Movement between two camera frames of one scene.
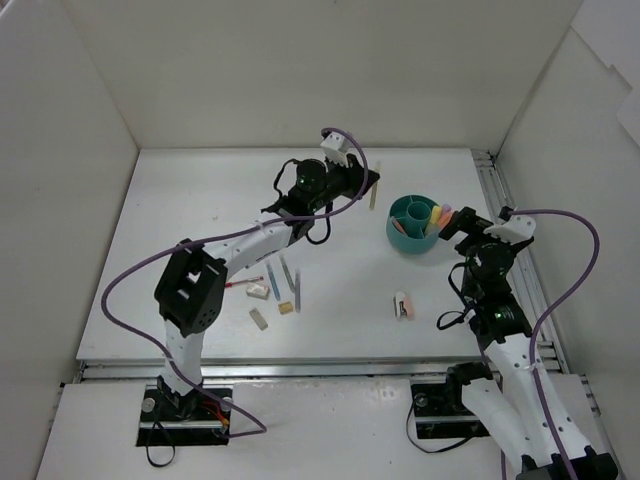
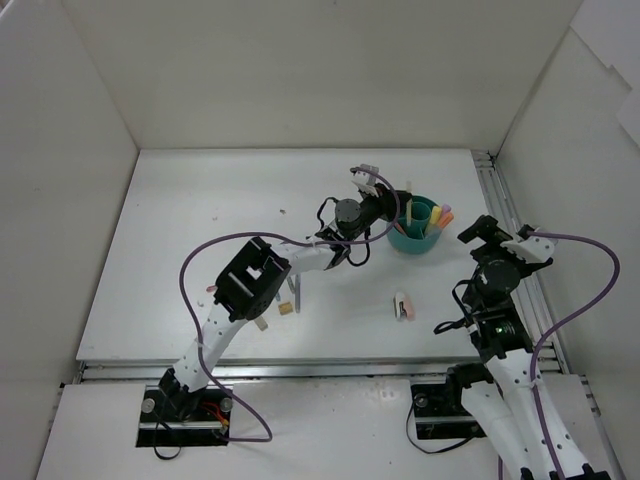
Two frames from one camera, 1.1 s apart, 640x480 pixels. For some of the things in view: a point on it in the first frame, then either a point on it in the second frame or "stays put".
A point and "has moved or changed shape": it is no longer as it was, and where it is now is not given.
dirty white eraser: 258,318 stays put
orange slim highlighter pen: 398,225 stays put
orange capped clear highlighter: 445,218 stays put
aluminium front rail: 293,371 stays put
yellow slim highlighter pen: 374,188 has moved or changed shape
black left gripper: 355,176 to 391,204
